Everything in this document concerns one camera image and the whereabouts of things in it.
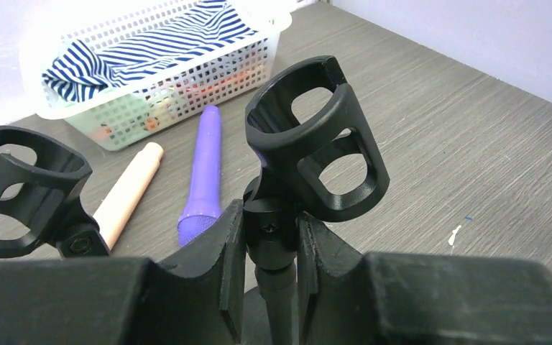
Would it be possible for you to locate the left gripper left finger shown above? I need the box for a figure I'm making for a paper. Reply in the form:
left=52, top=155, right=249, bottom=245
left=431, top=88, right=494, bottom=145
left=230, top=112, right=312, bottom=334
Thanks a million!
left=0, top=200, right=245, bottom=344

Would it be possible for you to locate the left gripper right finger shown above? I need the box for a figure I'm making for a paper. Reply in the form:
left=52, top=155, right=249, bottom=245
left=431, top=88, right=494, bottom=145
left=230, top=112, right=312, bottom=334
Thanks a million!
left=298, top=214, right=552, bottom=344

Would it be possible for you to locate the purple microphone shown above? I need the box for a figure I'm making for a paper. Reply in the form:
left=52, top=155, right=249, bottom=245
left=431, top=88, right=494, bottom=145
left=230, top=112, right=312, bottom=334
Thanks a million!
left=177, top=105, right=221, bottom=247

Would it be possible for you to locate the black stand front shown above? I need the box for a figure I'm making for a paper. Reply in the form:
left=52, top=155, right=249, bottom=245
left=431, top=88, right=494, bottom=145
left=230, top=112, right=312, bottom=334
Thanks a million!
left=243, top=55, right=390, bottom=344

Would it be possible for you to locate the black stand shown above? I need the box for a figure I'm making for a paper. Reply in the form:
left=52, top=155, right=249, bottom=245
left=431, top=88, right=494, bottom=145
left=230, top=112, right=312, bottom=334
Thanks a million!
left=243, top=55, right=390, bottom=344
left=0, top=126, right=110, bottom=259

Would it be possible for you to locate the black stand middle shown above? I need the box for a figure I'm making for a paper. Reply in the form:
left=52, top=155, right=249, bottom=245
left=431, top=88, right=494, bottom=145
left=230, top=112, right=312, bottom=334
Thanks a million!
left=0, top=126, right=110, bottom=259

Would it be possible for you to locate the peach microphone left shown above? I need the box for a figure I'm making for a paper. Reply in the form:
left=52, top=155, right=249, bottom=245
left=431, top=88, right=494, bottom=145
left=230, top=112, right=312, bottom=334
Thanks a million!
left=93, top=142, right=164, bottom=250

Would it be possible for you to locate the white plastic basket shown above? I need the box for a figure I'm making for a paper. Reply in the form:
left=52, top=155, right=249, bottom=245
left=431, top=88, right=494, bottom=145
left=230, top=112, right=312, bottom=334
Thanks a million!
left=19, top=1, right=292, bottom=151

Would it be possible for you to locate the blue striped cloth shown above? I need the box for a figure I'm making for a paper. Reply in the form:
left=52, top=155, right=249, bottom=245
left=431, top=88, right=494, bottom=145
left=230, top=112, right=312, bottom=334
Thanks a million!
left=42, top=1, right=255, bottom=102

